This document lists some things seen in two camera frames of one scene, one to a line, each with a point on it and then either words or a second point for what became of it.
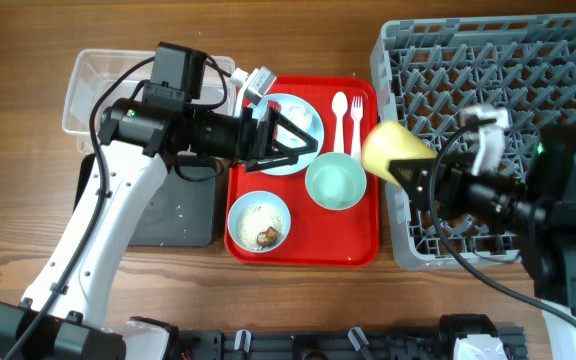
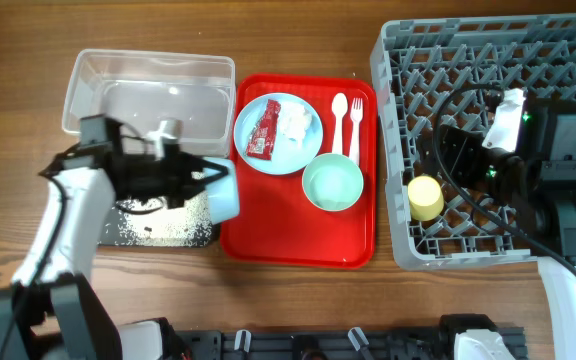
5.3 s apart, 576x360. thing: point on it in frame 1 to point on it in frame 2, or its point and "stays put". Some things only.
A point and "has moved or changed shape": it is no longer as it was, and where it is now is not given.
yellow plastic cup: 389,141 has moved or changed shape
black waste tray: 183,210 stays put
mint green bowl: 335,181 stays put
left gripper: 255,141 to 179,166
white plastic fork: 356,113 stays put
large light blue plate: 306,160 stays put
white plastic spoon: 339,105 stays put
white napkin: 299,114 stays put
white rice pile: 255,219 to 183,226
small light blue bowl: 259,221 to 222,192
